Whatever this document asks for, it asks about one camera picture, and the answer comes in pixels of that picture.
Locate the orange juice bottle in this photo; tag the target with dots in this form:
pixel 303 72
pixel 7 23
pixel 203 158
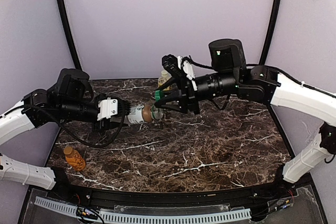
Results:
pixel 74 159

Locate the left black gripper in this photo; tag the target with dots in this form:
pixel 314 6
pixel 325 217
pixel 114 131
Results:
pixel 122 109

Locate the right black frame post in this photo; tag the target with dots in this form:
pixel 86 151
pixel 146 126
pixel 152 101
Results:
pixel 270 31

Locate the black front rail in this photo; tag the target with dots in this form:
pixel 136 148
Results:
pixel 243 196

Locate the left black frame post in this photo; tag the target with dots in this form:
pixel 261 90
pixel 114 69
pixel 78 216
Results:
pixel 68 34

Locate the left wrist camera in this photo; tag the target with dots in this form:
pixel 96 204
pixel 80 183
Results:
pixel 107 108

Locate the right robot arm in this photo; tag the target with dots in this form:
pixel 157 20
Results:
pixel 259 83

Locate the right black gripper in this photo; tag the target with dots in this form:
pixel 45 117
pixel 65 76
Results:
pixel 189 96

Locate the yellow tea bottle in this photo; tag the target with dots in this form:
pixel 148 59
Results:
pixel 165 76

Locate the green bottle cap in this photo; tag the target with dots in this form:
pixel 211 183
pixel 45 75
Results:
pixel 159 94

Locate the black frame post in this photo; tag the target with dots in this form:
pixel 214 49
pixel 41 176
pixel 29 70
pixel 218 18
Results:
pixel 68 34
pixel 270 31

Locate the white slotted cable duct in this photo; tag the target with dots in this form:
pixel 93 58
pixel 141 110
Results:
pixel 132 214

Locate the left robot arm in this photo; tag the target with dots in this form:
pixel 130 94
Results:
pixel 71 98

